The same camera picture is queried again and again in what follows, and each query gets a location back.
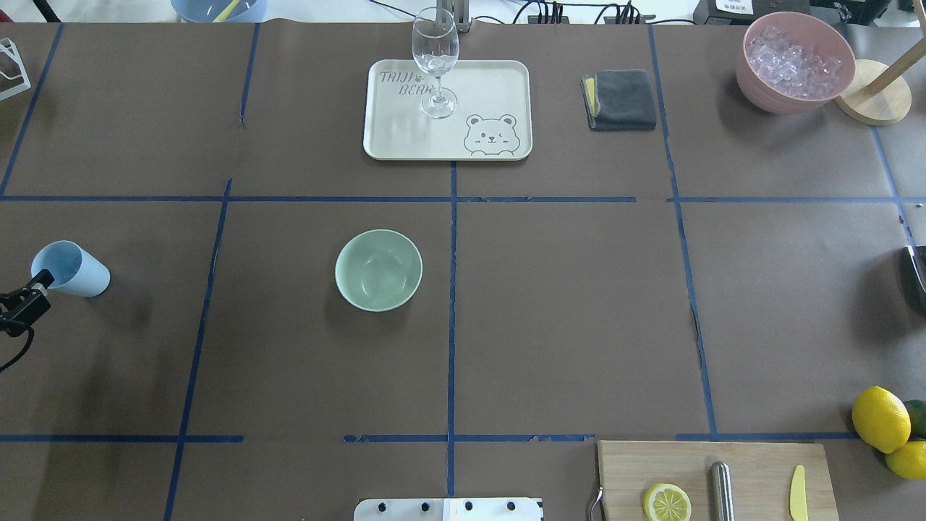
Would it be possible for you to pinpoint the pink bowl with ice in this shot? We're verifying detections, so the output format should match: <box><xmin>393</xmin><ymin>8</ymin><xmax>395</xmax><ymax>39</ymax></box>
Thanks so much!
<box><xmin>736</xmin><ymin>11</ymin><xmax>856</xmax><ymax>114</ymax></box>

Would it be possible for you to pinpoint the grey folded cloth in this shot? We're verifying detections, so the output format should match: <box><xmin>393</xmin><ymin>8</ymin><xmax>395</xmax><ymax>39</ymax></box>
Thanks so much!
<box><xmin>581</xmin><ymin>69</ymin><xmax>657</xmax><ymax>131</ymax></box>

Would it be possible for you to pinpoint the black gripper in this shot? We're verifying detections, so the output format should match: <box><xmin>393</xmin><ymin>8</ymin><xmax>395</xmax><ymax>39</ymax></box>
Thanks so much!
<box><xmin>1</xmin><ymin>269</ymin><xmax>55</xmax><ymax>337</ymax></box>

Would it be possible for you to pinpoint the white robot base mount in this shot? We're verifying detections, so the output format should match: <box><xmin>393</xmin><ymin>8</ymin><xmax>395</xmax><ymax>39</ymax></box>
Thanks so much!
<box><xmin>353</xmin><ymin>497</ymin><xmax>545</xmax><ymax>520</ymax></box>

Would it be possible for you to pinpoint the cream bear tray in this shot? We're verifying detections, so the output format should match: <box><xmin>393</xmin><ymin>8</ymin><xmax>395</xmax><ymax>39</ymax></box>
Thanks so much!
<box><xmin>362</xmin><ymin>59</ymin><xmax>533</xmax><ymax>161</ymax></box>

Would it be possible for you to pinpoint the whole lemon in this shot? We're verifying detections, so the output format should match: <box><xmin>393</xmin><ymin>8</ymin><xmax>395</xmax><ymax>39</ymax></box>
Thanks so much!
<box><xmin>851</xmin><ymin>386</ymin><xmax>912</xmax><ymax>454</ymax></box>

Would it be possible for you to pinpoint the blue bowl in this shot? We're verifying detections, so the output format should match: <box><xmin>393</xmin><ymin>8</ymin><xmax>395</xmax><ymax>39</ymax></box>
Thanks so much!
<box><xmin>171</xmin><ymin>0</ymin><xmax>268</xmax><ymax>23</ymax></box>

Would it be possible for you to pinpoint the yellow plastic fork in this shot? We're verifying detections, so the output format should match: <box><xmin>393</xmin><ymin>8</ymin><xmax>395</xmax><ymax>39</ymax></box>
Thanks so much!
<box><xmin>212</xmin><ymin>0</ymin><xmax>241</xmax><ymax>23</ymax></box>

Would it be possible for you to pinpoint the wine glass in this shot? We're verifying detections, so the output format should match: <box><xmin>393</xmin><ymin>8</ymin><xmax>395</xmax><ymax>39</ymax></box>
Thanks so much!
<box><xmin>411</xmin><ymin>7</ymin><xmax>459</xmax><ymax>119</ymax></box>

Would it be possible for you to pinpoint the green bowl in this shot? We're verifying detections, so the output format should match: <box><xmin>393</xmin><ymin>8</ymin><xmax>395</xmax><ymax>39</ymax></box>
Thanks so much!
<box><xmin>334</xmin><ymin>229</ymin><xmax>424</xmax><ymax>313</ymax></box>

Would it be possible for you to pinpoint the yellow plastic knife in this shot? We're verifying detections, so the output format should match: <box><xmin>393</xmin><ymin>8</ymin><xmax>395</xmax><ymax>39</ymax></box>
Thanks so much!
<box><xmin>789</xmin><ymin>465</ymin><xmax>808</xmax><ymax>521</ymax></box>

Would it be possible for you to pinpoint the light blue cup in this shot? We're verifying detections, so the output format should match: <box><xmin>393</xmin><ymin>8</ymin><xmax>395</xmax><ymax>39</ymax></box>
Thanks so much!
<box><xmin>30</xmin><ymin>240</ymin><xmax>111</xmax><ymax>297</ymax></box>

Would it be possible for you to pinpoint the white wire cup rack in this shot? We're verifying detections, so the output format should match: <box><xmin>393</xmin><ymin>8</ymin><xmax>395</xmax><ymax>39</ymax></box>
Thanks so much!
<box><xmin>1</xmin><ymin>38</ymin><xmax>32</xmax><ymax>100</ymax></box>

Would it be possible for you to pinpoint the lemon half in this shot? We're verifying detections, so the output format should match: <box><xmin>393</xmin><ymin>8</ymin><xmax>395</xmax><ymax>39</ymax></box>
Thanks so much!
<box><xmin>642</xmin><ymin>483</ymin><xmax>692</xmax><ymax>521</ymax></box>

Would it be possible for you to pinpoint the metal cylinder tool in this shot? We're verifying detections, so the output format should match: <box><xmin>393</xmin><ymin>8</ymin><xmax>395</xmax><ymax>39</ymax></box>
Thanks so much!
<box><xmin>710</xmin><ymin>461</ymin><xmax>735</xmax><ymax>521</ymax></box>

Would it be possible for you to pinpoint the wooden paper towel stand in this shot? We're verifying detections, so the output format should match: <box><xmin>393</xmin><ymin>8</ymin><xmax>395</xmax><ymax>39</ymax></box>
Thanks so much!
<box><xmin>836</xmin><ymin>38</ymin><xmax>925</xmax><ymax>126</ymax></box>

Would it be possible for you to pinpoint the green lime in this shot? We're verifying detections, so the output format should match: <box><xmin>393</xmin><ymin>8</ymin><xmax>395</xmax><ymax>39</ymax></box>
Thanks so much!
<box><xmin>904</xmin><ymin>399</ymin><xmax>926</xmax><ymax>440</ymax></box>

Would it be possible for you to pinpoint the wooden cutting board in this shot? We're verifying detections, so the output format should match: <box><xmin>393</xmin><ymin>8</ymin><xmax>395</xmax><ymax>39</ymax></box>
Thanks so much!
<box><xmin>590</xmin><ymin>440</ymin><xmax>841</xmax><ymax>521</ymax></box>

